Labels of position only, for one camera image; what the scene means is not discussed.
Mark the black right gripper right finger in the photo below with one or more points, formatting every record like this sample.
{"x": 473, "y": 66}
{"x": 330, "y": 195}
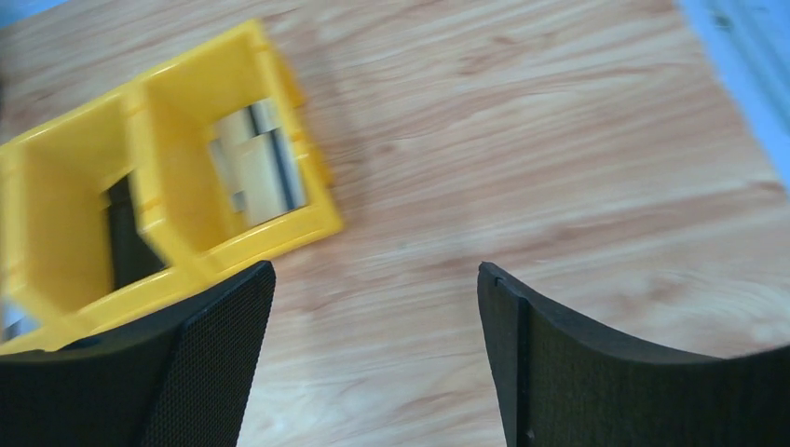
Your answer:
{"x": 563, "y": 379}

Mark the yellow bin far end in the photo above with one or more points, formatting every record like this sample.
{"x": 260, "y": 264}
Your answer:
{"x": 182, "y": 205}

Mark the yellow bin with black card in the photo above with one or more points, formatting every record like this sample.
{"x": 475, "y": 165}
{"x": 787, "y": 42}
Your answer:
{"x": 56, "y": 259}

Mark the beige card in bin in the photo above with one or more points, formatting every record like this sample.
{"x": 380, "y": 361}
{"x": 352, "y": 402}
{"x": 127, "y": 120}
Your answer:
{"x": 256, "y": 164}

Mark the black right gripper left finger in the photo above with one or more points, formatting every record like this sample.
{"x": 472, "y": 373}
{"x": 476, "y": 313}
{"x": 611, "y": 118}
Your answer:
{"x": 181, "y": 376}

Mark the yellow bin with white cards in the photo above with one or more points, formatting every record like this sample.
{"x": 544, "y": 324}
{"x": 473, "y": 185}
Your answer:
{"x": 15, "y": 321}

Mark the black card in bin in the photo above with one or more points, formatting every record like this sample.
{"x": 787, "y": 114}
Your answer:
{"x": 132, "y": 258}

